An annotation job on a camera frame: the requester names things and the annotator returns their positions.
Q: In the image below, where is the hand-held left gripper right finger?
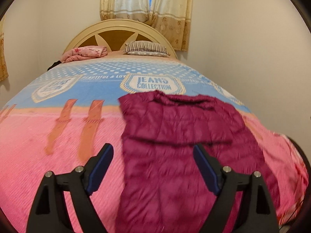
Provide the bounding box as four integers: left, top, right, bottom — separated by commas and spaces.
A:
193, 144, 280, 233

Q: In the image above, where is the cream wooden bed headboard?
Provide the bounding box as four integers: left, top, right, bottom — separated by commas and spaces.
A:
62, 19, 179, 59

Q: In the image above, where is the striped pillow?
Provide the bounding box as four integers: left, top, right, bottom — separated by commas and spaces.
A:
123, 41, 170, 58

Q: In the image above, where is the dark cloth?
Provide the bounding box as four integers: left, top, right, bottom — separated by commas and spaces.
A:
47, 60, 62, 71

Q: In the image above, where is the beige floral window curtain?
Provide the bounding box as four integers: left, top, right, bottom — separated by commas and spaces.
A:
149, 0, 195, 52
100, 0, 152, 24

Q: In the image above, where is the folded pink floral blanket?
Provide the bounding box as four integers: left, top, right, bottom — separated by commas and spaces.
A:
60, 45, 109, 64

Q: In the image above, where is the yellow floral side curtain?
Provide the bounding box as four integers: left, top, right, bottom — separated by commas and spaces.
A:
0, 21, 9, 82

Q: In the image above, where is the pink and blue printed blanket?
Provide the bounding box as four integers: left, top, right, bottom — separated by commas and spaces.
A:
0, 58, 309, 233

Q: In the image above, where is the magenta puffer jacket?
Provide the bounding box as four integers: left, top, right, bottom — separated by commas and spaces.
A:
115, 90, 281, 233

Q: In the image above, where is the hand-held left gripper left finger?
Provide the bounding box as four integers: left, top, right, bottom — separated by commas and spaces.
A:
26, 143, 114, 233

